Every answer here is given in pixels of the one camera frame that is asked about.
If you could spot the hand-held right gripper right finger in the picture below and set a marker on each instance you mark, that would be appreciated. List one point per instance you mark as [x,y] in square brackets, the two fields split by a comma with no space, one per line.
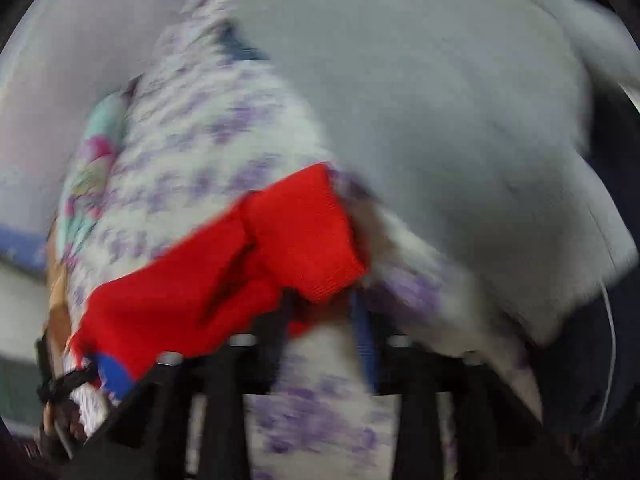
[364,345]

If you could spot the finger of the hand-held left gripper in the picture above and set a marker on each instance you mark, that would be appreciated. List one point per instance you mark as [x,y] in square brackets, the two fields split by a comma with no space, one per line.
[114,377]

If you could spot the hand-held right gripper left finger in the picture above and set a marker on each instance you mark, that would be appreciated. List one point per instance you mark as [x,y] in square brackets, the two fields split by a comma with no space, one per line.
[274,345]

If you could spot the red pants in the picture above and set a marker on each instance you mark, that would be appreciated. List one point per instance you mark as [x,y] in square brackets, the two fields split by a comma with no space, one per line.
[280,240]

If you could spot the colourful patterned cloth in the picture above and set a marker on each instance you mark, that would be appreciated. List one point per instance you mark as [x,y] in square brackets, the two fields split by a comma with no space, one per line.
[92,180]

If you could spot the grey garment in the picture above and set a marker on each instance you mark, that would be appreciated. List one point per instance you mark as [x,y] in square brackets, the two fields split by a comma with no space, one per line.
[425,135]

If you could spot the purple floral bed sheet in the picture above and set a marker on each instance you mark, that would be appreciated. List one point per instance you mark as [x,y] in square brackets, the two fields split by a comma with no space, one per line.
[200,135]

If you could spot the dark blue cloth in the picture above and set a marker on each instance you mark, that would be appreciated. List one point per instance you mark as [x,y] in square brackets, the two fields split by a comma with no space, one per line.
[242,47]

